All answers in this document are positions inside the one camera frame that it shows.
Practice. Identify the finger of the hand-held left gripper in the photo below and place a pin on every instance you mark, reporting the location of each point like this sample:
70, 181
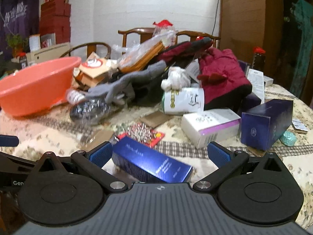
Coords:
8, 140
17, 161

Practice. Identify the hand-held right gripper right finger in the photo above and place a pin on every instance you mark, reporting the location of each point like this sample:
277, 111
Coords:
218, 154

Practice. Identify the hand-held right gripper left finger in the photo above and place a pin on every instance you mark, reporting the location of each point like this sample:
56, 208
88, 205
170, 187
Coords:
100, 154

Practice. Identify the clear bag with black item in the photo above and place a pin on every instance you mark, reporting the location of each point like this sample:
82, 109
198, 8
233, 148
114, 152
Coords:
89, 111

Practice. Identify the shiny blue box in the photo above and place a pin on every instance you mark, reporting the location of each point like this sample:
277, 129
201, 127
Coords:
149, 161

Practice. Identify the pink plastic basin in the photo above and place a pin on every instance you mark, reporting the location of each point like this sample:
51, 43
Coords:
34, 85

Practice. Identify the floral cloth covered desktop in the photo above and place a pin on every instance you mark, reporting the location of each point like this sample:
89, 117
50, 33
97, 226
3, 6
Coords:
58, 131

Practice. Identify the brown cardboard piece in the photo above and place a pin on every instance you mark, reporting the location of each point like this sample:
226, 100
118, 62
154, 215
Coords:
156, 118
100, 138

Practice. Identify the white box with purple stripe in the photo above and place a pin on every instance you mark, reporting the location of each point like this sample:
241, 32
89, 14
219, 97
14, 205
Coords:
210, 124

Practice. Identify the red card of silver beads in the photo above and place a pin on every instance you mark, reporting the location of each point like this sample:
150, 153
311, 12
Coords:
143, 133

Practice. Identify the dark blue box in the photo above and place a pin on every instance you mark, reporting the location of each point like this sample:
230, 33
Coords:
264, 124

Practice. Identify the white canister with green lid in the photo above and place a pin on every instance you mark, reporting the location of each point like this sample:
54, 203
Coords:
183, 101

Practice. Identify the white printed bottle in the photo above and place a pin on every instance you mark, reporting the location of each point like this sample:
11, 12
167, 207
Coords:
75, 96

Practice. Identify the teal crumpled wrap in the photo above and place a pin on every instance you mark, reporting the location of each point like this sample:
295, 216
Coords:
288, 138

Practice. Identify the maroon jacket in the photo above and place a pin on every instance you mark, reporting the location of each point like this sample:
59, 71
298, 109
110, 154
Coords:
225, 78

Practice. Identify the grey glove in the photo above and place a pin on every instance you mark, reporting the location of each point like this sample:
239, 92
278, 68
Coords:
127, 82

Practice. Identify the white paper leaflet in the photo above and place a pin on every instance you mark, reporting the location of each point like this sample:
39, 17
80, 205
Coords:
256, 84

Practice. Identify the small dark jar with label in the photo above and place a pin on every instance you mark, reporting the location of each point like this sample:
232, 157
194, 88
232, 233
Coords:
23, 60

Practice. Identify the cardboard box with red circle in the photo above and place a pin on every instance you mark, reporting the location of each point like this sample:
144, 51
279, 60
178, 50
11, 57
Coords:
94, 69

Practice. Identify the small printed card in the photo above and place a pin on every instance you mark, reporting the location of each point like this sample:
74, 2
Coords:
300, 125

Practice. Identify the beige box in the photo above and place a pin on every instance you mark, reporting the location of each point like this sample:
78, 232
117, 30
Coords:
49, 52

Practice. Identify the potted plant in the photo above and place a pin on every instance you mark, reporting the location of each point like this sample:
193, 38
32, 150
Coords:
16, 42

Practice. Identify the dark jar with red lid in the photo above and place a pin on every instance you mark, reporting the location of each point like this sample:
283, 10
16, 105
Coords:
258, 60

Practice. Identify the round-back wooden chair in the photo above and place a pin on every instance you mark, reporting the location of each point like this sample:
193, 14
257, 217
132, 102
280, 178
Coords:
93, 46

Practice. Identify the black and maroon garment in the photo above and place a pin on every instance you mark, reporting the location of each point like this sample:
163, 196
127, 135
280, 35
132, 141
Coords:
185, 50

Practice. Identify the bubble wrap bag with orange box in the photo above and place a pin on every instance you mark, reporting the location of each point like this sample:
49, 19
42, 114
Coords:
144, 53

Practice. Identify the stack of red boxes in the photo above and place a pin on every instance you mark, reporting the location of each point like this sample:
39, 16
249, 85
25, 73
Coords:
55, 19

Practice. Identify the plastic jar with red lid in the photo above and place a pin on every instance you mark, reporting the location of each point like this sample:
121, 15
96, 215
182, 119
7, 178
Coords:
165, 29

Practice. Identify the brown wooden door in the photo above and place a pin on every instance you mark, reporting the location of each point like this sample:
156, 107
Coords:
247, 17

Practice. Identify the teal hanging cloth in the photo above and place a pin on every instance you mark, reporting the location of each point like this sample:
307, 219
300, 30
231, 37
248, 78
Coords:
303, 41

